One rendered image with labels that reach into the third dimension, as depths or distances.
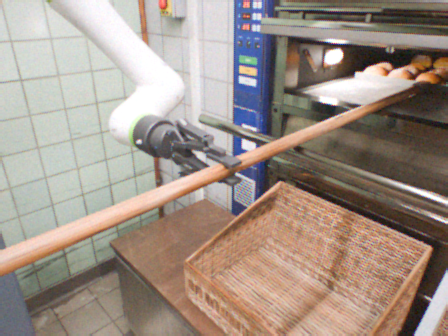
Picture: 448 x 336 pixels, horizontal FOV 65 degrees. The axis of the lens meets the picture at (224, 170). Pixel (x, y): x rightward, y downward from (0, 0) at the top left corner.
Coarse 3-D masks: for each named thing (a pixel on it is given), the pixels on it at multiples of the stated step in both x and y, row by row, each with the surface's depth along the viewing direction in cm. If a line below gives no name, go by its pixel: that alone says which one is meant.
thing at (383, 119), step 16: (288, 96) 124; (304, 96) 120; (320, 96) 120; (320, 112) 116; (336, 112) 112; (384, 112) 103; (384, 128) 102; (400, 128) 98; (416, 128) 95; (432, 128) 92
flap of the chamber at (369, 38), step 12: (288, 36) 105; (300, 36) 96; (312, 36) 93; (324, 36) 91; (336, 36) 88; (348, 36) 86; (360, 36) 84; (372, 36) 82; (384, 36) 80; (396, 36) 78; (408, 36) 77; (420, 36) 75; (432, 36) 73; (444, 36) 72; (408, 48) 91; (420, 48) 82; (432, 48) 75; (444, 48) 72
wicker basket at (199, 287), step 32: (288, 192) 132; (256, 224) 132; (288, 224) 133; (320, 224) 123; (352, 224) 114; (192, 256) 112; (224, 256) 125; (256, 256) 135; (288, 256) 133; (320, 256) 124; (384, 256) 108; (416, 256) 102; (192, 288) 114; (224, 288) 121; (256, 288) 120; (288, 288) 120; (320, 288) 121; (416, 288) 102; (224, 320) 104; (256, 320) 91; (288, 320) 109; (320, 320) 108; (352, 320) 109; (384, 320) 86
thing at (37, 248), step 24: (408, 96) 116; (336, 120) 89; (288, 144) 76; (216, 168) 64; (240, 168) 67; (168, 192) 57; (96, 216) 50; (120, 216) 52; (48, 240) 46; (72, 240) 47; (0, 264) 42; (24, 264) 44
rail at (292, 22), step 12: (264, 24) 104; (276, 24) 101; (288, 24) 98; (300, 24) 95; (312, 24) 93; (324, 24) 90; (336, 24) 88; (348, 24) 86; (360, 24) 84; (372, 24) 82; (384, 24) 80; (396, 24) 78; (408, 24) 76
